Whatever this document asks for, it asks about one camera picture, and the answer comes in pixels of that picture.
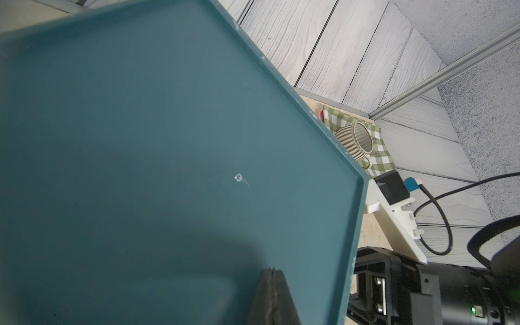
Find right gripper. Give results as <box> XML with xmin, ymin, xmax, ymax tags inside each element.
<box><xmin>347</xmin><ymin>247</ymin><xmax>443</xmax><ymax>324</ymax></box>

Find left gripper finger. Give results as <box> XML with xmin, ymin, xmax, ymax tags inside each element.
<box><xmin>246</xmin><ymin>269</ymin><xmax>301</xmax><ymax>325</ymax></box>

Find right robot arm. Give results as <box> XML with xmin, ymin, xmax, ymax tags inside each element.
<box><xmin>347</xmin><ymin>215</ymin><xmax>519</xmax><ymax>324</ymax></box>

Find teal and yellow drawer cabinet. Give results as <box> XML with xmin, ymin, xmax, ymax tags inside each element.
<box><xmin>1</xmin><ymin>1</ymin><xmax>368</xmax><ymax>324</ymax></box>

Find green checkered cloth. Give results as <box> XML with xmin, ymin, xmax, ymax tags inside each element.
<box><xmin>323</xmin><ymin>106</ymin><xmax>395</xmax><ymax>177</ymax></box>

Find striped ceramic cup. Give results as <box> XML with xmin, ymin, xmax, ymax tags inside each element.
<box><xmin>334</xmin><ymin>123</ymin><xmax>375</xmax><ymax>169</ymax></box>

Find right aluminium frame post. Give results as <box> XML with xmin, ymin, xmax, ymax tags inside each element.
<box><xmin>369</xmin><ymin>24</ymin><xmax>519</xmax><ymax>121</ymax></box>

